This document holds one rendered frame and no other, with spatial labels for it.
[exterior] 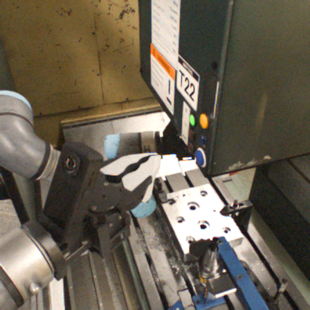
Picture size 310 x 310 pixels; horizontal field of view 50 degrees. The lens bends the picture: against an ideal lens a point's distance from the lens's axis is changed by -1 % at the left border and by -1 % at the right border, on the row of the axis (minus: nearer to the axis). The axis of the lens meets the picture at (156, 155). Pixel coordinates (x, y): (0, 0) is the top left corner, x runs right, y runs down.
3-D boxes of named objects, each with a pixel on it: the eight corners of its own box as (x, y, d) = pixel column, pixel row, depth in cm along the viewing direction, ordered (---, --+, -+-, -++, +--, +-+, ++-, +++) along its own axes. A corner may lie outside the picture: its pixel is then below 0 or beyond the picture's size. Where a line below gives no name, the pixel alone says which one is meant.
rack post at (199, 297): (197, 313, 107) (206, 260, 88) (191, 297, 111) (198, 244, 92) (225, 303, 109) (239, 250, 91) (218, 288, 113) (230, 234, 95)
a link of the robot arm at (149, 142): (140, 126, 101) (141, 142, 95) (155, 125, 101) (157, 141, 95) (142, 146, 106) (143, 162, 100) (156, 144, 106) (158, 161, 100)
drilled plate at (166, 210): (183, 261, 117) (184, 253, 114) (157, 204, 138) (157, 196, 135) (241, 244, 123) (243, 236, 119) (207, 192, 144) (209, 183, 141)
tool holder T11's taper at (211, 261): (223, 266, 84) (226, 250, 79) (208, 274, 82) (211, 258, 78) (212, 253, 87) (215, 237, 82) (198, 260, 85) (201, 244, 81)
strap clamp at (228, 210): (219, 231, 132) (224, 205, 123) (216, 225, 135) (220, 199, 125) (248, 223, 136) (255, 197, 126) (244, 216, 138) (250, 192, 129)
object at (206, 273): (226, 273, 85) (228, 268, 83) (207, 284, 83) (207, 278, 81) (212, 254, 89) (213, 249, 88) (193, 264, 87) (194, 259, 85)
